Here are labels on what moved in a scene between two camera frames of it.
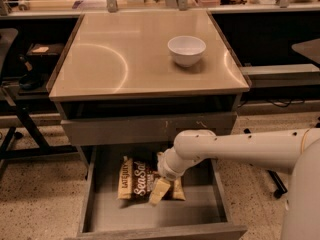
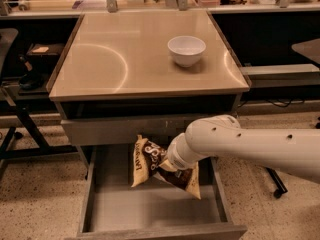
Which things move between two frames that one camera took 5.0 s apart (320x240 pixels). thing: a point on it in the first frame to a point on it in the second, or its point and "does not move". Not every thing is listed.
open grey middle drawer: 202,215 does not move
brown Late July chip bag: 137,177 to 147,159
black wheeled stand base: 281,188 does not move
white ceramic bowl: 186,49 does not move
